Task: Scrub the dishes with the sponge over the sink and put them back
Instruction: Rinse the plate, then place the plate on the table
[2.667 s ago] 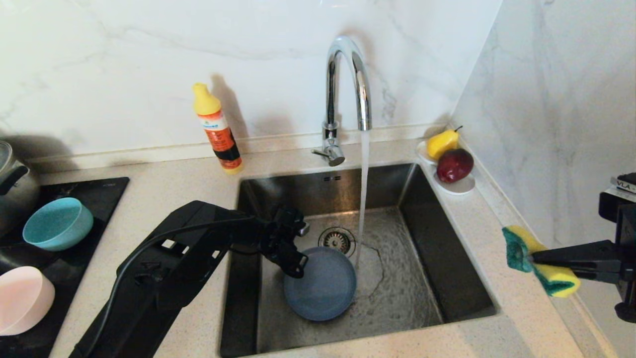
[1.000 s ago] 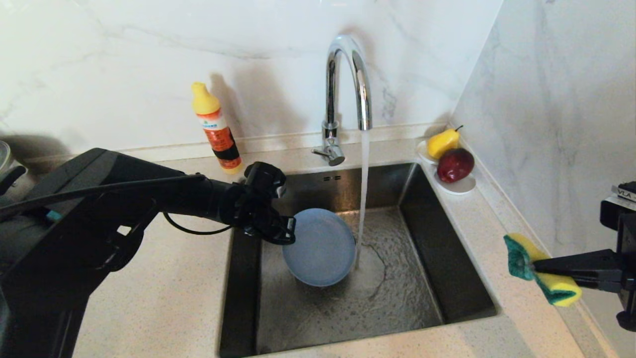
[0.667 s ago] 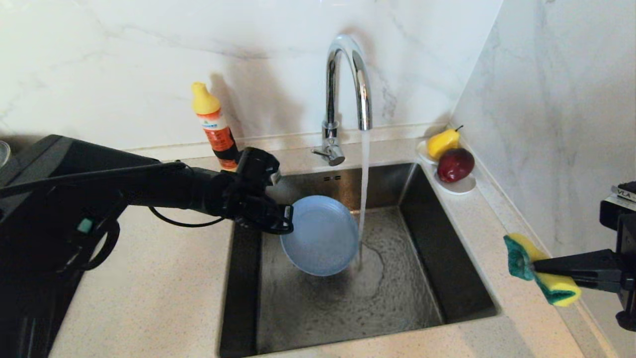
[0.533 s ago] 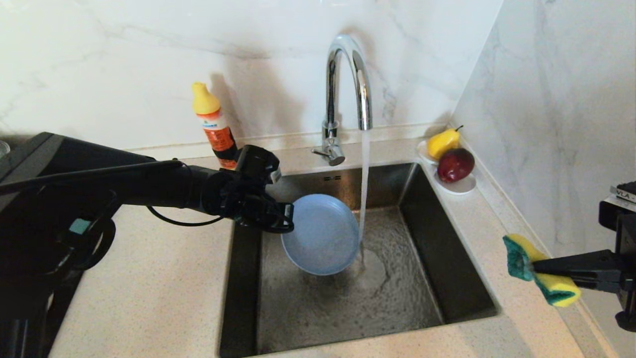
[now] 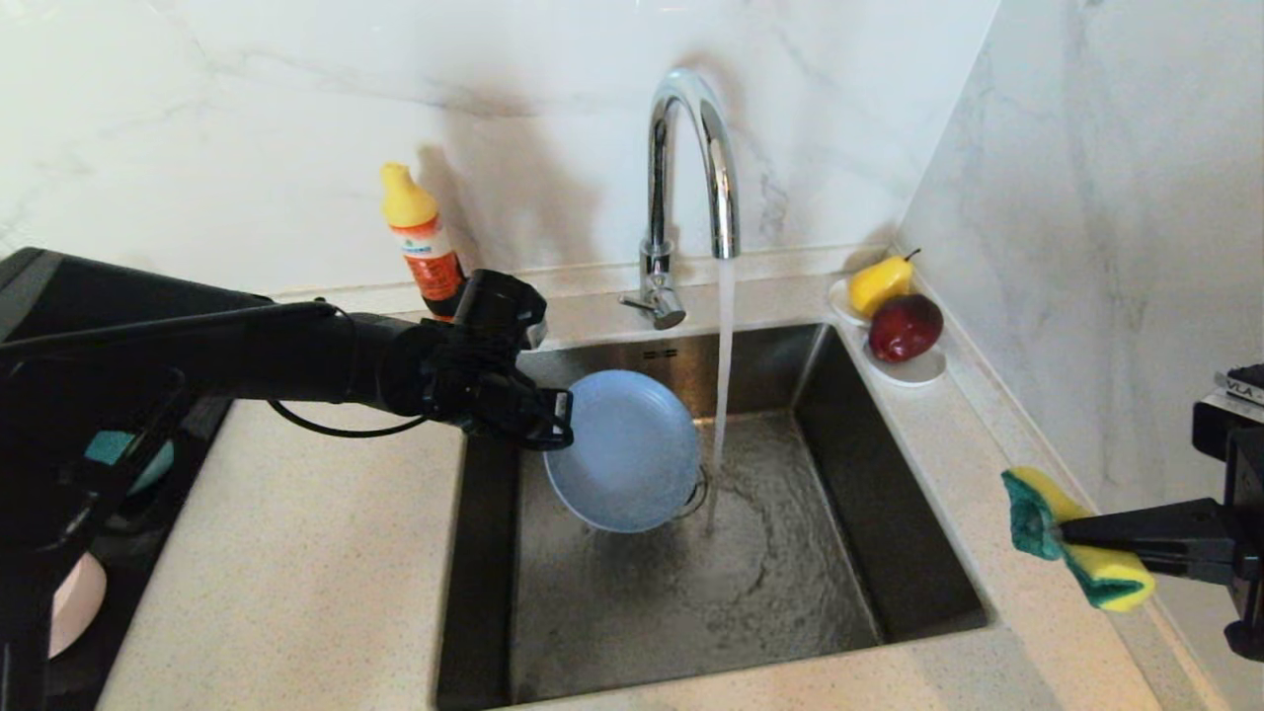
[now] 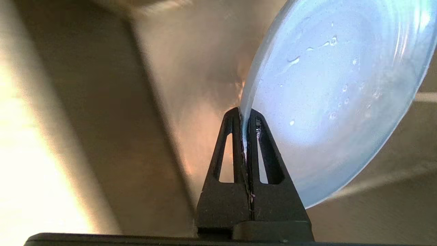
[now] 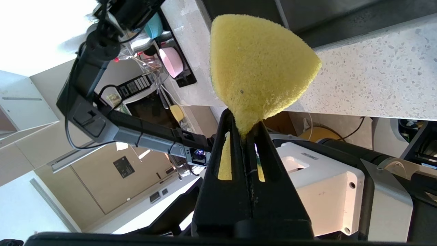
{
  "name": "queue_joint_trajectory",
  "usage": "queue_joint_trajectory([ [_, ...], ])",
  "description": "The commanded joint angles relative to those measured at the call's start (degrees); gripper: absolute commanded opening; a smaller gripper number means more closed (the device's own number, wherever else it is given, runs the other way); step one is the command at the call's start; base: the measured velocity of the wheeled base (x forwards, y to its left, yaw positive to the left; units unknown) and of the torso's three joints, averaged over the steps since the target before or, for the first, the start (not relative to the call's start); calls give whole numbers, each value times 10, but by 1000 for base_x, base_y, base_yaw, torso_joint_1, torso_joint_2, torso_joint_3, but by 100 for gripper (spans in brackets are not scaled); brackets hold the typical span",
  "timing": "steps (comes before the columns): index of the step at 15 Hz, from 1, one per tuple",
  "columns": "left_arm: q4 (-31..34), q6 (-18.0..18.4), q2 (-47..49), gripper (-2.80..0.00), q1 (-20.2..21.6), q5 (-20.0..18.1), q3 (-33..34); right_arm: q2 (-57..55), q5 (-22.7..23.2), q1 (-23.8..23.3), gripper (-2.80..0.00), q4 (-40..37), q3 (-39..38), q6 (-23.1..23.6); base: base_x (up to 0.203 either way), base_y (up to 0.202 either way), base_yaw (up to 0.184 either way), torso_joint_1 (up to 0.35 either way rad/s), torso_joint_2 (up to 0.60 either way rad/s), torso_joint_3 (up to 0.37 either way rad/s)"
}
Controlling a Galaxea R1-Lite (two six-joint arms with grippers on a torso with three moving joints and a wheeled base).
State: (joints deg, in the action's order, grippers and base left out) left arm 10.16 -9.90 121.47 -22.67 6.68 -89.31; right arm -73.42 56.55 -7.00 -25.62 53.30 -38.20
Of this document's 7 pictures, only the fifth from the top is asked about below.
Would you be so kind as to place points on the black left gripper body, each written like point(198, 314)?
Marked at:
point(484, 375)

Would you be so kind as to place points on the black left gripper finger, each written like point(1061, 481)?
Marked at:
point(563, 415)

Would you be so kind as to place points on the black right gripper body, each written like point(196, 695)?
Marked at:
point(1249, 513)

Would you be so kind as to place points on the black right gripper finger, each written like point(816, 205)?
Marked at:
point(1200, 570)
point(1155, 533)

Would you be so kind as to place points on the yellow green sponge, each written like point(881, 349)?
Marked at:
point(1111, 583)

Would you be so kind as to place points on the blue round plate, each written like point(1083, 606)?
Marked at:
point(622, 454)

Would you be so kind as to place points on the orange dish soap bottle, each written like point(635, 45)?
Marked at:
point(420, 237)

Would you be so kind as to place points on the chrome faucet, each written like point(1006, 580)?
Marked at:
point(657, 178)

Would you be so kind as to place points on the teal bowl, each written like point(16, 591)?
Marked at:
point(148, 474)

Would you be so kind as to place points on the pink bowl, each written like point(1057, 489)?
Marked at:
point(84, 602)

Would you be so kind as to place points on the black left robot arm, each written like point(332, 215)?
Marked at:
point(197, 355)

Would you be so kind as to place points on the metal sink drain strainer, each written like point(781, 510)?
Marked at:
point(699, 494)

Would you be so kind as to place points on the stainless steel sink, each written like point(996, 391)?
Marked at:
point(741, 612)

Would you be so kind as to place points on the running water stream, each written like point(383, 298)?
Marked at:
point(724, 346)

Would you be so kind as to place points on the white fruit dish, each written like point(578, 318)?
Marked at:
point(913, 371)

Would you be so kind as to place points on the red apple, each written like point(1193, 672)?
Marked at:
point(904, 328)

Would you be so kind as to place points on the yellow pear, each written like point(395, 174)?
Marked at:
point(879, 284)

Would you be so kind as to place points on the black induction cooktop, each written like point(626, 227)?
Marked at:
point(138, 553)

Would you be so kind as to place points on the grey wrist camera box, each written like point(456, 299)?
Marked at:
point(1229, 415)

